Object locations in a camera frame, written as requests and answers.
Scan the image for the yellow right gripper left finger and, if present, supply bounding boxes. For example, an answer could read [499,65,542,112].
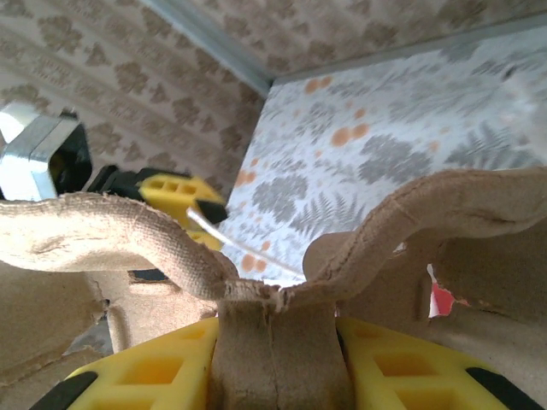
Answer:
[29,318,221,410]

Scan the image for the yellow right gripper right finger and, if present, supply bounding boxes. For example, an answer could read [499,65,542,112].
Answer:
[335,316,546,410]

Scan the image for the aluminium back rail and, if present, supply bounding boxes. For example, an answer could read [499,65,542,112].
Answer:
[272,11,547,85]

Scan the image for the aluminium left frame post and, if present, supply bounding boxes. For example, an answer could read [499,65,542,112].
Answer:
[138,0,277,99]

